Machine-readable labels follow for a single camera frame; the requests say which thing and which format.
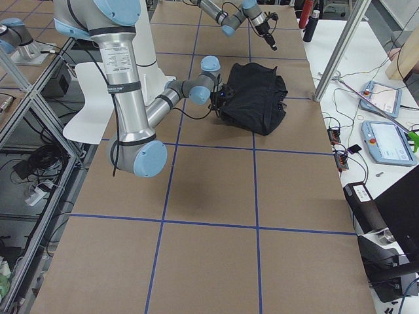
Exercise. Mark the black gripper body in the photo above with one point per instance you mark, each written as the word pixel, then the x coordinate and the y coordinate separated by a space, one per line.
pixel 220 99
pixel 264 31

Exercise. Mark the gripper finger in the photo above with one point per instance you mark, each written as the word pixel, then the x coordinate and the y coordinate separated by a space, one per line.
pixel 271 42

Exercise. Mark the black printed t-shirt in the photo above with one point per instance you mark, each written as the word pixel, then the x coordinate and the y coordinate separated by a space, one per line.
pixel 253 99

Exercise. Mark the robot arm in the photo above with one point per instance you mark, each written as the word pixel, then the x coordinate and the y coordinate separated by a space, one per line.
pixel 111 25
pixel 247 10

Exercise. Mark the red bottle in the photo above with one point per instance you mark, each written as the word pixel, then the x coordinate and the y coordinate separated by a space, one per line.
pixel 305 13

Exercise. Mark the black water bottle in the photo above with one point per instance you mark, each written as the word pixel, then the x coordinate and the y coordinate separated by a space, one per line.
pixel 311 26

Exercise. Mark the grey hub with orange ports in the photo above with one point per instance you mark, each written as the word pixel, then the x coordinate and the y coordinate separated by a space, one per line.
pixel 334 136

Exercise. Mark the white plastic chair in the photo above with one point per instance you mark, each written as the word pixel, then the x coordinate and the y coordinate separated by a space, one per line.
pixel 89 124

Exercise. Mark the blue teach pendant tablet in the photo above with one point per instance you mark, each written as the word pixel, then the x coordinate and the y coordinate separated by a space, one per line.
pixel 384 97

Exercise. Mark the seated person beige shirt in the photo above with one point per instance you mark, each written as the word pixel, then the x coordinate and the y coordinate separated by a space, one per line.
pixel 404 59

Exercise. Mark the black device with buttons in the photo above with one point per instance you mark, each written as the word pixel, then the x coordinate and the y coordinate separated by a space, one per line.
pixel 366 216

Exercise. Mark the white power strip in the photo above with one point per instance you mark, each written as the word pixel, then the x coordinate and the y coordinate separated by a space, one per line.
pixel 40 191

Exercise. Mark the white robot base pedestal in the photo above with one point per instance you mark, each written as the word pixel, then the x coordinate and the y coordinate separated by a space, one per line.
pixel 153 80

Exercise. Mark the aluminium frame post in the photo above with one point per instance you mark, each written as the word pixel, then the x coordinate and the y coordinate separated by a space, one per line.
pixel 341 46

